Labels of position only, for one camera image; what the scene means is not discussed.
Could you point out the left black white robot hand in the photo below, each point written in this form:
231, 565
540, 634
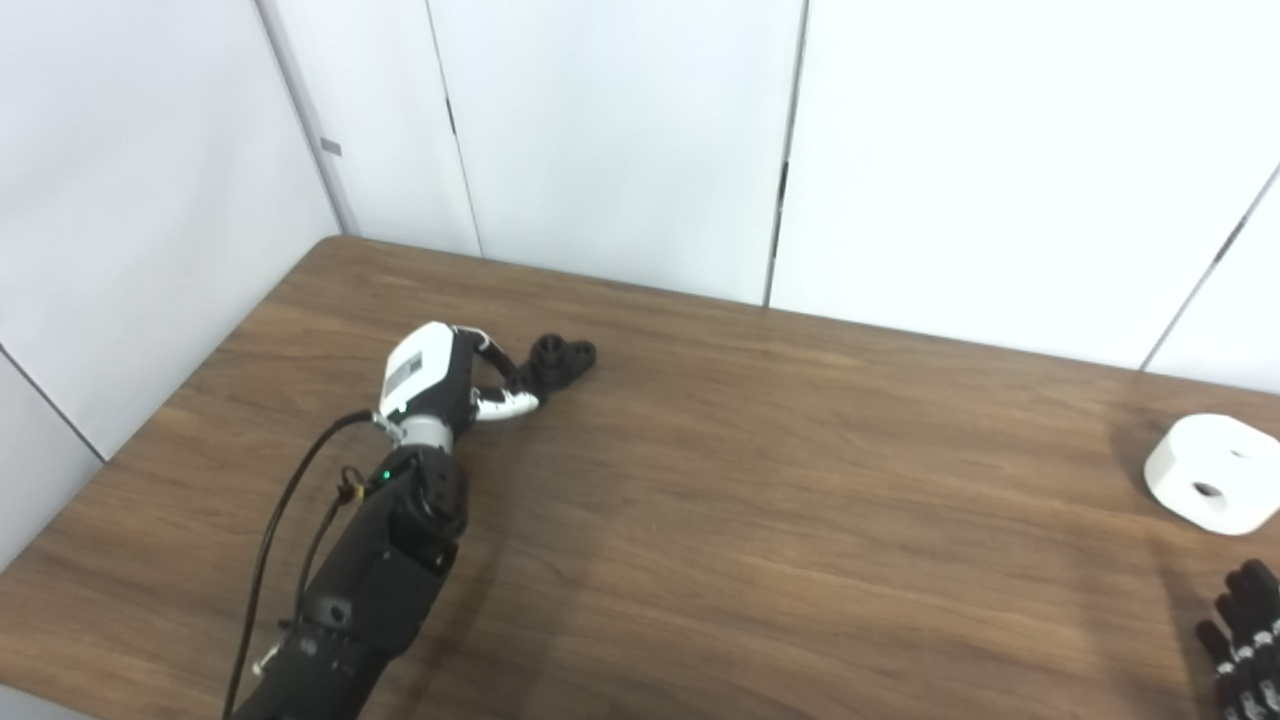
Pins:
415, 370

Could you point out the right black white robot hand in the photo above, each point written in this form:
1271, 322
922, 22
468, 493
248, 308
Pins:
1250, 640

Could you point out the black flanged holder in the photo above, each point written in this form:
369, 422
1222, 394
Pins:
560, 362

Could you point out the round white piece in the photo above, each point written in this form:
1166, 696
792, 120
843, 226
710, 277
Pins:
1210, 455

